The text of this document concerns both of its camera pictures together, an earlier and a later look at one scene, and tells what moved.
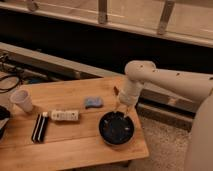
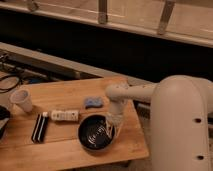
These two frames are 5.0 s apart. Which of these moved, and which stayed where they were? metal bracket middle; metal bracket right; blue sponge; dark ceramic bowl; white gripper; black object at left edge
Moved: dark ceramic bowl; white gripper
Stayed: metal bracket right; blue sponge; black object at left edge; metal bracket middle
